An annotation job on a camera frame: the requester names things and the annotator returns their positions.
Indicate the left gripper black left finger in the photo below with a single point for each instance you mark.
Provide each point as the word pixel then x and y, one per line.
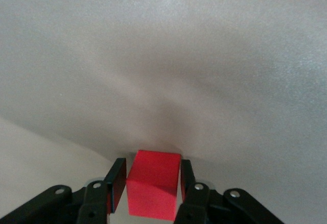
pixel 97 203

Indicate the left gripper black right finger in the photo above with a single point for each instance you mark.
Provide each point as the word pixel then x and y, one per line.
pixel 201 206

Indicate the red cube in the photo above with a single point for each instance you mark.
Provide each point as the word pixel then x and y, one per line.
pixel 153 183

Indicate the table cover sheet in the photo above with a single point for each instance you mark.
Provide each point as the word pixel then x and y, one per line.
pixel 163 55

